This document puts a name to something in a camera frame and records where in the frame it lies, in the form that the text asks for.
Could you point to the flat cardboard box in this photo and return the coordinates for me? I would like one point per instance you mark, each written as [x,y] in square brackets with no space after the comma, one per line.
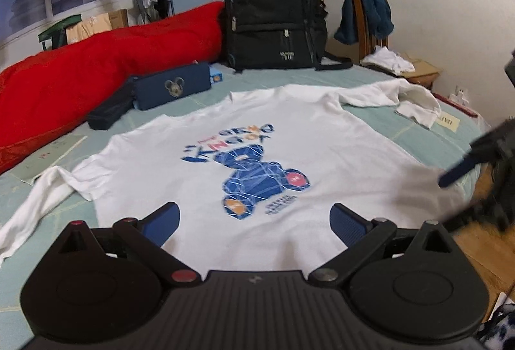
[422,70]

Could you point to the cardboard boxes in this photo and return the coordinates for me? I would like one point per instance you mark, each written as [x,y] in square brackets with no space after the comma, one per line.
[96,24]

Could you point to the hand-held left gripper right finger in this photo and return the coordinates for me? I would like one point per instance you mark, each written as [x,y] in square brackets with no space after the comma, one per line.
[346,227]

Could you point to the wooden chair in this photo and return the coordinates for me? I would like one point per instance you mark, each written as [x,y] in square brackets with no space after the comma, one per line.
[367,42]

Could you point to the teal garment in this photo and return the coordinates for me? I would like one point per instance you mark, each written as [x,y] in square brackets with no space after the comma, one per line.
[374,8]

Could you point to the small blue box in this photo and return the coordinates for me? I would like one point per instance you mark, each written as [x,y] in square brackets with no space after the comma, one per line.
[215,75]

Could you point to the dark zip pouch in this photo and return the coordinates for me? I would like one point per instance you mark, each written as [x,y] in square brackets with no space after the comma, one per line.
[108,108]

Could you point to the black backpack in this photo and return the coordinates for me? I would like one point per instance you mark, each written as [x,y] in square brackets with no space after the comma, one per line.
[269,12]

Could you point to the navy pouch with mouse print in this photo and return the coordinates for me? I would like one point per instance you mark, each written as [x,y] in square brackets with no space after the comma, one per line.
[155,94]

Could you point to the pile of white clothes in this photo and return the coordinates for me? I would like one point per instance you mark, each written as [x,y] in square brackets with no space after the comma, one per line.
[386,60]

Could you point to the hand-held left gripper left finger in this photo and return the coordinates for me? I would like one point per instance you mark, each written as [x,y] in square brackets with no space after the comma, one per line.
[161,223]

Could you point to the red quilt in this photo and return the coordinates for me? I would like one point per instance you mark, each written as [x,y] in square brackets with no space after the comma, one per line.
[80,72]

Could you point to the white printed sweatshirt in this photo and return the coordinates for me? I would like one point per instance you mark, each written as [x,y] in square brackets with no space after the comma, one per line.
[281,120]

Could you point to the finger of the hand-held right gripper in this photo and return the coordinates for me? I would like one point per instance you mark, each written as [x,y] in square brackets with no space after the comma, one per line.
[454,173]
[474,211]

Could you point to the green stool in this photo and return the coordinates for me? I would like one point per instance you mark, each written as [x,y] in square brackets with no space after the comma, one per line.
[56,32]

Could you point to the pale green booklet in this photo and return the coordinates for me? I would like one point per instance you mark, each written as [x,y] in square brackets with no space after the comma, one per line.
[52,157]

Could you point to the blue patterned cloth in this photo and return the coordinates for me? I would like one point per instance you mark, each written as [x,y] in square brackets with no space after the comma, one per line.
[497,328]

